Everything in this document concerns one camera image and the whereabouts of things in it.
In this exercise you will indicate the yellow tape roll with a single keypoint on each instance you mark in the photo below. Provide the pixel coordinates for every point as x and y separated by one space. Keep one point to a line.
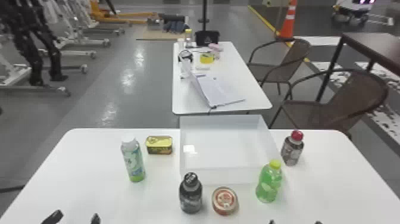
207 58

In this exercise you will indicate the green and white bottle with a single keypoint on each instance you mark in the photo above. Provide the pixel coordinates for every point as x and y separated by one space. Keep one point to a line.
133 162

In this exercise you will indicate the dark side table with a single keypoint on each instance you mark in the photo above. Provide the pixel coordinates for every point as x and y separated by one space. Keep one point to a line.
375 45

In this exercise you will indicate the clear box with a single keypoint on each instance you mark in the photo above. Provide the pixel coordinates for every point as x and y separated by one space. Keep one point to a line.
228 156

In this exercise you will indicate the red can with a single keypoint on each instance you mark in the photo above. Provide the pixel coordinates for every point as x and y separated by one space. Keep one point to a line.
225 200

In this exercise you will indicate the black bottle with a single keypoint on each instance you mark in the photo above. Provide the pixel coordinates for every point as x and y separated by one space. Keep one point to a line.
190 195

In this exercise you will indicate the yellow pallet jack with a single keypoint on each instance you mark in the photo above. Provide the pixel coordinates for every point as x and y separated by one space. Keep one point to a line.
106 15

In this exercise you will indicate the orange cone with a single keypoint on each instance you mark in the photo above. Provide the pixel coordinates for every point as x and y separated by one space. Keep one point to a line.
288 25

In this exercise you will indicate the yellow can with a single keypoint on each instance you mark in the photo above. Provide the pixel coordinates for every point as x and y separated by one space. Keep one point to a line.
159 145

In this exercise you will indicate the black bag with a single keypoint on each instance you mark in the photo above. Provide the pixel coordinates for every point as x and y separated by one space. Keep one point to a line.
207 38

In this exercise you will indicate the brown chair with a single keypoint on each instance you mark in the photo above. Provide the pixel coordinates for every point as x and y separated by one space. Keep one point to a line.
350 100
281 72

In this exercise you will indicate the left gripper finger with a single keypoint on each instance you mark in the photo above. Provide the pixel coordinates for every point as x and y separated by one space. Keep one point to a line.
95 219
53 216

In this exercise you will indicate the white notebook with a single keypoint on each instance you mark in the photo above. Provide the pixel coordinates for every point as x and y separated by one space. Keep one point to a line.
218 89

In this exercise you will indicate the grey bottle with red cap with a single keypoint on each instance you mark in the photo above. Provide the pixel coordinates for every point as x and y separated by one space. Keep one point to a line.
292 150

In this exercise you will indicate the white side table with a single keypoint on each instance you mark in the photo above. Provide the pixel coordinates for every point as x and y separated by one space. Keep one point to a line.
187 97

